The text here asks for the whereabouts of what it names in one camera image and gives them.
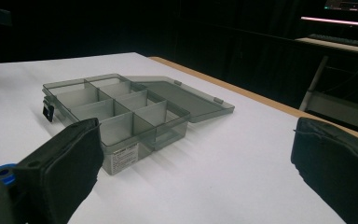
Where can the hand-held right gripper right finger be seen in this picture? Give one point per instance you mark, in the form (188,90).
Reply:
(338,168)

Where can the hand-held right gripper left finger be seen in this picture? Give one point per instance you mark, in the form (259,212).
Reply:
(59,174)

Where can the grey transparent compartment box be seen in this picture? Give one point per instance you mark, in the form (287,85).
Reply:
(127,115)

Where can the blue round tape roll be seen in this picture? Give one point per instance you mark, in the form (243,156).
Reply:
(0,176)

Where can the grey metal stand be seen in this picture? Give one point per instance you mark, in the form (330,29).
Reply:
(332,99)

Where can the wooden desk shelf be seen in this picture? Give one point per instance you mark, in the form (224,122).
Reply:
(335,46)

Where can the dark keyboard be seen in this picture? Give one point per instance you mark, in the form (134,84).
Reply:
(341,40)

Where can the computer monitor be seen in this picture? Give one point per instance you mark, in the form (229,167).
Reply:
(348,12)

